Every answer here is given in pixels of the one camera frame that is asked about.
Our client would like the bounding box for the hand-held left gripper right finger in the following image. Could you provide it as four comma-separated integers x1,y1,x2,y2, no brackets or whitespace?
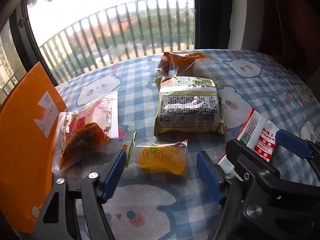
197,151,250,240

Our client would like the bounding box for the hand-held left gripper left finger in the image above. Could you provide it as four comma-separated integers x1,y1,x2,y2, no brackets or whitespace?
32,149,127,240

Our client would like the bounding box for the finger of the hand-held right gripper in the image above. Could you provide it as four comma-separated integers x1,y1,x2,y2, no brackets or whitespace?
276,129,320,180
226,139,320,198

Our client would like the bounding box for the red and white snack packet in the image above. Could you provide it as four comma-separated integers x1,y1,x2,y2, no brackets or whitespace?
217,108,280,165

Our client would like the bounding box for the yellow jelly packet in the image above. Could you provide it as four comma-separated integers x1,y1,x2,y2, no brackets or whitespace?
123,130,188,179

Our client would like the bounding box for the orange cardboard box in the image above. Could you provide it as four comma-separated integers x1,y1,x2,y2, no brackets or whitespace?
0,62,68,233

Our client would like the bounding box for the clear packet with red snack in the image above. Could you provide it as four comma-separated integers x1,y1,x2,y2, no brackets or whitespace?
51,91,119,174

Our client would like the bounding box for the pale green snack packet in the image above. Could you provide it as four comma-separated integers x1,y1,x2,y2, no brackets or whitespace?
153,75,227,138

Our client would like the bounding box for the orange snack packet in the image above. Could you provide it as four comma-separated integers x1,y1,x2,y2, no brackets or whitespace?
156,51,213,77

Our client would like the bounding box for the dark red curtain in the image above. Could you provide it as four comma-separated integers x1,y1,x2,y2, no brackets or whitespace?
257,0,320,80

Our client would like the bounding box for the beige apartment building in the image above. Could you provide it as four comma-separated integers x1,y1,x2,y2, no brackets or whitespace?
0,27,28,103

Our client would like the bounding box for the balcony railing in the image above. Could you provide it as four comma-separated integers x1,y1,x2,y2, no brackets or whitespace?
37,0,195,74

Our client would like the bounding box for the black window frame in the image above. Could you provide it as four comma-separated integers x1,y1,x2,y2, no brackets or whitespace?
7,0,240,85

